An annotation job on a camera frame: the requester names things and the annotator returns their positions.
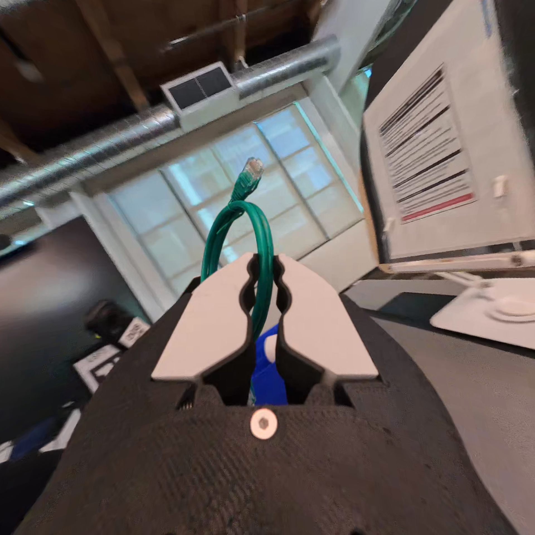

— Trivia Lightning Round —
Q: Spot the blue plastic bin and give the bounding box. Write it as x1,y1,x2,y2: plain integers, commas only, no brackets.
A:
251,324,289,406

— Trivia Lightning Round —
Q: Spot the green ethernet cable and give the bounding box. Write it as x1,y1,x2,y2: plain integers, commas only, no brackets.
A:
201,157,275,407

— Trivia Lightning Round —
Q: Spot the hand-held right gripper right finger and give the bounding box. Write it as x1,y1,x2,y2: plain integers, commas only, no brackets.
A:
274,254,380,381

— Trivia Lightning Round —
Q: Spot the black instruction sheet board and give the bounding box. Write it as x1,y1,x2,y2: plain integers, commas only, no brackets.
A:
360,0,535,274

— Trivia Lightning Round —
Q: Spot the silver ventilation duct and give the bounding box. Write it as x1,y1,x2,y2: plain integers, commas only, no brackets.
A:
0,35,341,210

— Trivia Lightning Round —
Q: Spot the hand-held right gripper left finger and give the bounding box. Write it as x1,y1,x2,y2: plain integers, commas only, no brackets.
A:
150,252,256,382

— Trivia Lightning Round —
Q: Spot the black framed marker sign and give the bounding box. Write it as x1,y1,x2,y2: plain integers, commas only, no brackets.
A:
73,345,122,393

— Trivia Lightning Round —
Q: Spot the white duct vent box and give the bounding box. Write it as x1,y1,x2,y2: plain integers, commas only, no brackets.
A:
160,62,241,130

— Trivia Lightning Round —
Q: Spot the large paned window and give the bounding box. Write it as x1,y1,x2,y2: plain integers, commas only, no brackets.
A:
94,102,364,293

